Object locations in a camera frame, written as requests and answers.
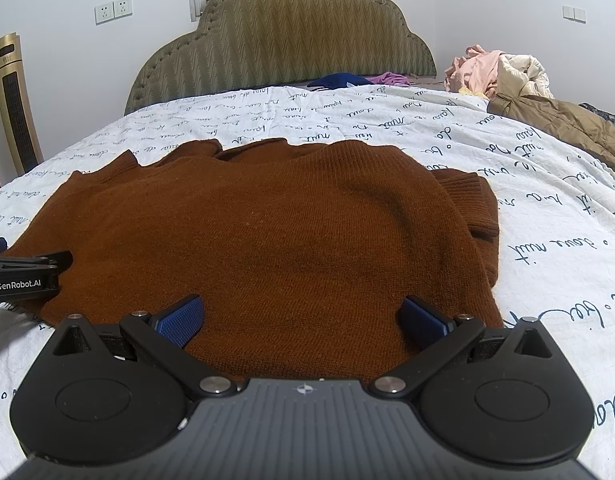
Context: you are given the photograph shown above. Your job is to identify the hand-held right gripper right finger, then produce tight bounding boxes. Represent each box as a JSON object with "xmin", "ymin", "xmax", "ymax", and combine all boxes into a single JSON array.
[{"xmin": 369, "ymin": 295, "xmax": 559, "ymax": 396}]

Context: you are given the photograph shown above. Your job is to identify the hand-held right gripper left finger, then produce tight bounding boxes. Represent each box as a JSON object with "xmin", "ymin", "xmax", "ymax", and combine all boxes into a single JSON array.
[{"xmin": 54, "ymin": 294, "xmax": 239, "ymax": 399}]

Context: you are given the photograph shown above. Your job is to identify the brown knit sweater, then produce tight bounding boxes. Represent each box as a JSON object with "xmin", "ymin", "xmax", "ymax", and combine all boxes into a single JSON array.
[{"xmin": 6, "ymin": 137, "xmax": 506, "ymax": 386}]

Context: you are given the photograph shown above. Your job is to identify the pink clothes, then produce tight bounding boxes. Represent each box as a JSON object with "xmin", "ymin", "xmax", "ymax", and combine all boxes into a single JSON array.
[{"xmin": 444, "ymin": 44, "xmax": 506, "ymax": 97}]

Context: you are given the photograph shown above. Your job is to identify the gold tower heater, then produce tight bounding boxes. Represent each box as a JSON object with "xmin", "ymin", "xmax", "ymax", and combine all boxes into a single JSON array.
[{"xmin": 0, "ymin": 33, "xmax": 44, "ymax": 179}]

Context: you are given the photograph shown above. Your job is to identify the white printed blanket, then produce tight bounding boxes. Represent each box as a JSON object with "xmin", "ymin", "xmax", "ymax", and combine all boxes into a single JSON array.
[{"xmin": 0, "ymin": 82, "xmax": 615, "ymax": 467}]

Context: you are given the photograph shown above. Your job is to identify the khaki padded jacket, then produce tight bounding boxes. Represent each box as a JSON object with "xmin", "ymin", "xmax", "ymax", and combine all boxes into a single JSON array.
[{"xmin": 487, "ymin": 94, "xmax": 615, "ymax": 175}]

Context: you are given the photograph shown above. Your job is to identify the purple cloth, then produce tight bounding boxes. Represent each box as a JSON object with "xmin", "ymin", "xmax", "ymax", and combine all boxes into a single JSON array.
[{"xmin": 369, "ymin": 71, "xmax": 411, "ymax": 87}]

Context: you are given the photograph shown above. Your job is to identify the blue cloth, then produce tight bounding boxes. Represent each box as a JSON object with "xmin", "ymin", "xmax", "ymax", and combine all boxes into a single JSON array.
[{"xmin": 306, "ymin": 73, "xmax": 374, "ymax": 91}]

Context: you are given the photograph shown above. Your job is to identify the dark patterned cloth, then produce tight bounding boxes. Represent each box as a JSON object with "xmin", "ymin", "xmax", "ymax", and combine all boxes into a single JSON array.
[{"xmin": 579, "ymin": 103, "xmax": 615, "ymax": 132}]

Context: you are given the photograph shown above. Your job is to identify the olive padded headboard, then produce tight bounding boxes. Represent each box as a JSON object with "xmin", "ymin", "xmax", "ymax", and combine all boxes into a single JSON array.
[{"xmin": 124, "ymin": 0, "xmax": 437, "ymax": 117}]

